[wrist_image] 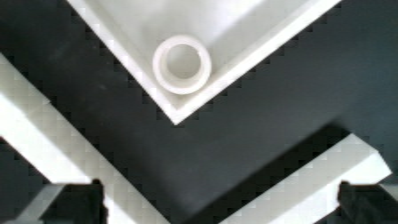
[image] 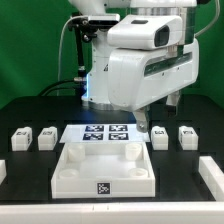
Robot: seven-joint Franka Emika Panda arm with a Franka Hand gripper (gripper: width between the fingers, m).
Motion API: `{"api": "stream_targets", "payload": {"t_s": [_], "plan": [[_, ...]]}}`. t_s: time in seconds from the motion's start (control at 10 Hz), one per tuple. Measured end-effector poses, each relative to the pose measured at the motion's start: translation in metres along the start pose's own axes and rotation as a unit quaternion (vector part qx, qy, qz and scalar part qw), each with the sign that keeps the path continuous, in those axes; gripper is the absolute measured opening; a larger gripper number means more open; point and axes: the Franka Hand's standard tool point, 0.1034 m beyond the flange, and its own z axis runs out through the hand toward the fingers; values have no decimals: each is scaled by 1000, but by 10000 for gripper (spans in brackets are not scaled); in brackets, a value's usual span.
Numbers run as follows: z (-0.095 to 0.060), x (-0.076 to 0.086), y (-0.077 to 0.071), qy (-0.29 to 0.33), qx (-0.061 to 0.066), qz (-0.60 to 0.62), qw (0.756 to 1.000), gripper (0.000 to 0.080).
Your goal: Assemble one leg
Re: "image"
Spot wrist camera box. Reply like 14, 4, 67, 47
107, 15, 183, 50

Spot black base cables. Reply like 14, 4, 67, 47
37, 77, 88, 98

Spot white sheet with markers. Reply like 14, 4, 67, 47
60, 124, 150, 143

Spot camera on black mount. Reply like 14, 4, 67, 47
68, 13, 120, 76

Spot white L-shaped obstacle wall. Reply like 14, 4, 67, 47
198, 156, 224, 202

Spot white square table top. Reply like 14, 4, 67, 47
51, 142, 156, 199

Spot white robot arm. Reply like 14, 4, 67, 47
68, 0, 200, 132

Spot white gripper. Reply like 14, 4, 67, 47
108, 40, 199, 133

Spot white left wall block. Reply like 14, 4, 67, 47
0, 160, 7, 185

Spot grey camera cable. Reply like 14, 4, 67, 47
57, 15, 84, 98

